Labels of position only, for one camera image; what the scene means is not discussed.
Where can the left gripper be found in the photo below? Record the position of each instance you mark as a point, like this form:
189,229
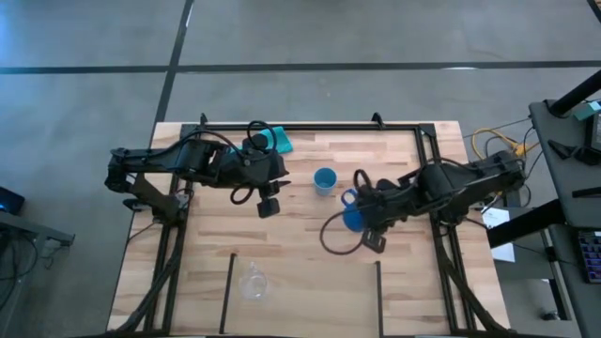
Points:
253,168

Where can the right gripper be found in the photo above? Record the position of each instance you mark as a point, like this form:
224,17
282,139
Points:
387,202

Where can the dark blue mug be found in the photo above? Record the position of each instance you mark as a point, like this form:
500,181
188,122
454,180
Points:
351,219

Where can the light blue plastic cup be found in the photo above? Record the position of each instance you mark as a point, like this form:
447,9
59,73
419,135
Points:
325,180

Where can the clear glass cup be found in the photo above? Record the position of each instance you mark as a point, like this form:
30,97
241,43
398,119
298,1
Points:
253,284

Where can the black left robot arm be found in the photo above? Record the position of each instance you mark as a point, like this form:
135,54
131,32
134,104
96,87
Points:
197,157

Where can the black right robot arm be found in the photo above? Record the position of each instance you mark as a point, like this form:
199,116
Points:
446,185

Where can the shelf with black legs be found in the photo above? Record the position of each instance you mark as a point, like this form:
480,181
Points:
319,300

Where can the teal cloth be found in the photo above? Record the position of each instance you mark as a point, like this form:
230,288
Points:
281,140

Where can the white paper sheet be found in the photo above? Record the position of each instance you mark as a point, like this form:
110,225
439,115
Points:
503,252
495,219

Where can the grey desk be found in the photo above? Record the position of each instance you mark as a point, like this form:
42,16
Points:
559,178

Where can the black angular tool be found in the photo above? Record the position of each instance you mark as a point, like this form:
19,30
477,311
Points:
570,151

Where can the black caster wheel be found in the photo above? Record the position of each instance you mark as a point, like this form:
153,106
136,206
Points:
549,314

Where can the black flat bar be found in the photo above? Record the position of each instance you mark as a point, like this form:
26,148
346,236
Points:
587,192

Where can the black keyboard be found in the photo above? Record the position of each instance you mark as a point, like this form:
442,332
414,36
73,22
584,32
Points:
592,256

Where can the small teal box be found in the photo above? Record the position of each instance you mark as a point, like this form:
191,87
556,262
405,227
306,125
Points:
587,112

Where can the grey side table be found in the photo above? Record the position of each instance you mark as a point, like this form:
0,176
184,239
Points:
28,235

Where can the black device with blue light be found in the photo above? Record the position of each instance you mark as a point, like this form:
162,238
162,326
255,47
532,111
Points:
11,199

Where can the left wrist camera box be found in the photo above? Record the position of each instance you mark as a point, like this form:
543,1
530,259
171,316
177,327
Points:
268,207

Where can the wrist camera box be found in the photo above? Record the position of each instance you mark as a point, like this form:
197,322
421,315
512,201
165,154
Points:
268,207
374,241

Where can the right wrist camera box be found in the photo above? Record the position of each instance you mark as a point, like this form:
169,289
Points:
374,241

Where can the black metal table frame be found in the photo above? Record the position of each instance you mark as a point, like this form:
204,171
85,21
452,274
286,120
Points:
328,127

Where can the black frame bracket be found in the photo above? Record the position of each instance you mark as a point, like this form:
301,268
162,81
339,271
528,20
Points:
377,119
203,119

